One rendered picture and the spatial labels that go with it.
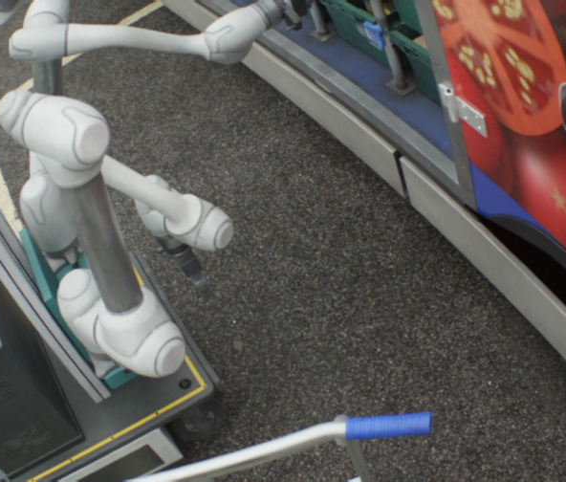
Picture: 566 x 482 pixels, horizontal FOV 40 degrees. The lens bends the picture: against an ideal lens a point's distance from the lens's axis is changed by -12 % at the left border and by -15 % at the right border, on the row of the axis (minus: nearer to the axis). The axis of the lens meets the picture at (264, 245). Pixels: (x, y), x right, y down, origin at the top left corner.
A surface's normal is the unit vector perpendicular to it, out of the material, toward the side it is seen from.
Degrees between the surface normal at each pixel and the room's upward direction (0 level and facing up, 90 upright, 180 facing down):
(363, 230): 0
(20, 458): 90
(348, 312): 0
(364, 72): 0
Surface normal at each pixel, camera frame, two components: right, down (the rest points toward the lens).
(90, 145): 0.74, 0.22
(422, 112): -0.28, -0.64
